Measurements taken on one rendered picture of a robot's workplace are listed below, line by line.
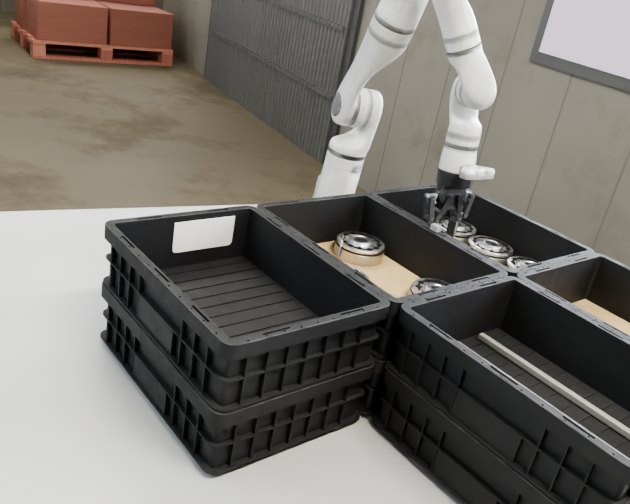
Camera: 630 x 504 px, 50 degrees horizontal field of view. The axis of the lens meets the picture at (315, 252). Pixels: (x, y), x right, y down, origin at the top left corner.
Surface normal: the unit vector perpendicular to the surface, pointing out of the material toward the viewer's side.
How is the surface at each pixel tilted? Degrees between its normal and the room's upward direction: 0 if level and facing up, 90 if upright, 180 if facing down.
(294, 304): 0
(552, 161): 90
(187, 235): 90
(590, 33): 90
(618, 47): 90
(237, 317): 0
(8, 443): 0
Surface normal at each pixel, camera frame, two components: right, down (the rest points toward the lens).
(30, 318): 0.18, -0.89
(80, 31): 0.54, 0.43
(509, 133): -0.87, 0.06
